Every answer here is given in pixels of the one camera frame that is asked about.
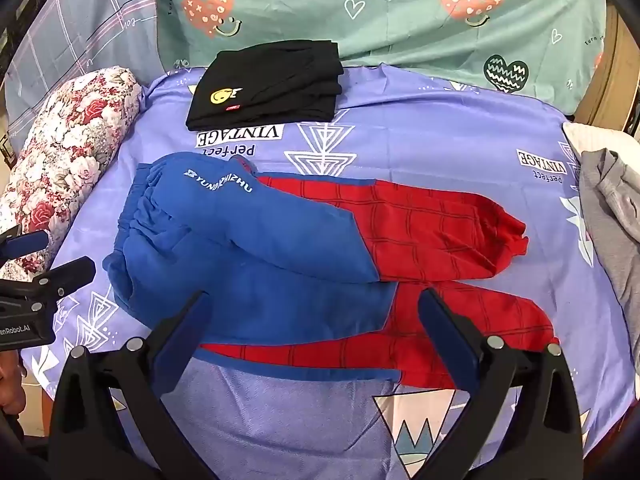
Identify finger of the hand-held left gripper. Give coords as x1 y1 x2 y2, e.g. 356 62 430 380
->
0 256 97 311
0 231 51 266

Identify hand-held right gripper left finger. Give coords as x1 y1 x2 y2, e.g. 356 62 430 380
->
48 290 221 480

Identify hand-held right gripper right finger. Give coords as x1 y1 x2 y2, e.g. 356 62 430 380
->
417 287 586 480

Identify blue and red pants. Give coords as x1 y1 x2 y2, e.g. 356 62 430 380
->
102 151 561 391

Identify black folded pants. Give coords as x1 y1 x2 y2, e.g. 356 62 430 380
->
186 38 345 133

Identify floral bolster pillow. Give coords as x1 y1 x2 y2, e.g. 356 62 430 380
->
0 66 143 281

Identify grey garment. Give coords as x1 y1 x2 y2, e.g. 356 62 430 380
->
577 149 640 361

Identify purple printed bed sheet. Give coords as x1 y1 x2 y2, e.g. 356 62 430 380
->
30 62 636 480

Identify grey plaid sheet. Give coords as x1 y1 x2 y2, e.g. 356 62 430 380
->
2 0 166 156

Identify white cloth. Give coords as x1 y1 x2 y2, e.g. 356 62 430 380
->
562 121 640 161

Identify wooden headboard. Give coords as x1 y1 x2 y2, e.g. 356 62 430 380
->
575 5 640 136

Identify green heart print quilt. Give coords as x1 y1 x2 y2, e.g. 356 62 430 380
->
150 0 608 116

